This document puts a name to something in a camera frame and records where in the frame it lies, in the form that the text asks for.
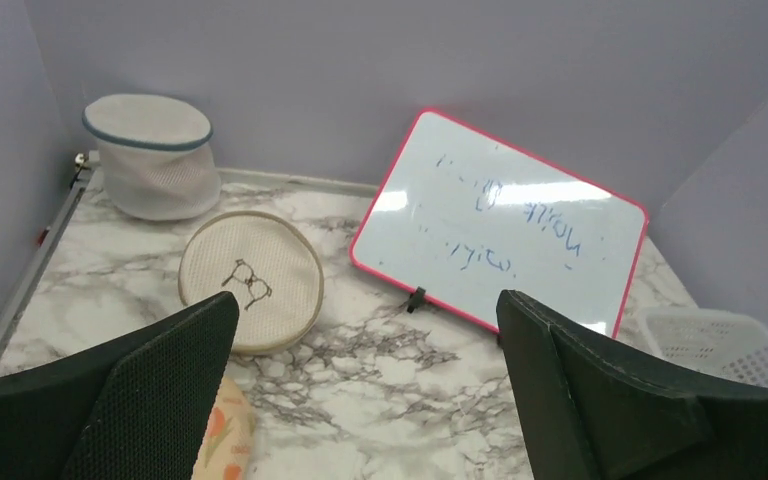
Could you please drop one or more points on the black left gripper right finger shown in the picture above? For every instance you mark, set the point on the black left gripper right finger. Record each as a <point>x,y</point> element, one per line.
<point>591,407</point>

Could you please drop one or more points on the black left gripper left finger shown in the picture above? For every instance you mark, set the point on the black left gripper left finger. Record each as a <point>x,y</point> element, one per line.
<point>135,407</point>

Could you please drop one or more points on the floral mesh laundry bag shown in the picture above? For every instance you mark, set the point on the floral mesh laundry bag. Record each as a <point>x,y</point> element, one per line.
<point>229,436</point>

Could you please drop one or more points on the white cylindrical mesh laundry bag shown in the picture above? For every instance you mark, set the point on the white cylindrical mesh laundry bag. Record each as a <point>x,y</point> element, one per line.
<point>155,155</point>

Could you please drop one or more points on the white plastic basket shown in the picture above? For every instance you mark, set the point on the white plastic basket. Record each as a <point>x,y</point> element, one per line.
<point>714,342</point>

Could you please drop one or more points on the pink-framed whiteboard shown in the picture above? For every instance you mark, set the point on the pink-framed whiteboard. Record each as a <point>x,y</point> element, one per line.
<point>462,216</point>

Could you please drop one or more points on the aluminium table edge rail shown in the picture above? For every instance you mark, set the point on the aluminium table edge rail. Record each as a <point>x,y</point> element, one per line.
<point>85,163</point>

